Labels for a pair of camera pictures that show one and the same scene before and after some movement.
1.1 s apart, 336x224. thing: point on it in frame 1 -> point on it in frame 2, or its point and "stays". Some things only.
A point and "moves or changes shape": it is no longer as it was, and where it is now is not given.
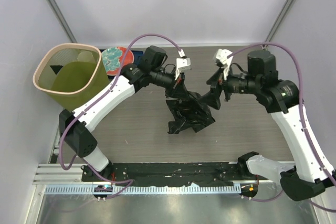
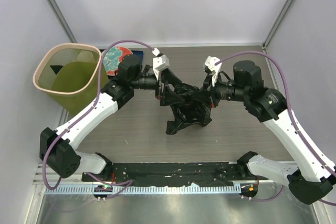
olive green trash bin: [69, 74] stays
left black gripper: [178, 89] -> [166, 77]
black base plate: [166, 173] stays
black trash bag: [189, 112] moves or changes shape
